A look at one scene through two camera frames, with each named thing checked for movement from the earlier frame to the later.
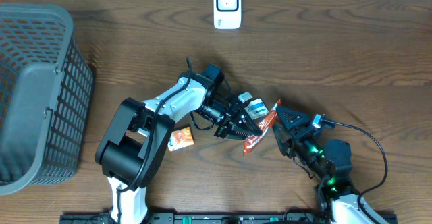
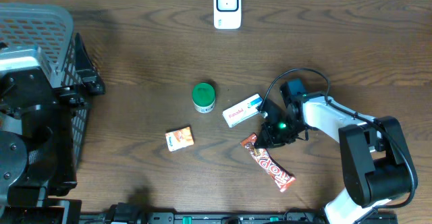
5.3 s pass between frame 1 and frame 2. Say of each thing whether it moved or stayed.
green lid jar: moved
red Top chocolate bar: moved
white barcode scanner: stayed
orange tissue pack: stayed
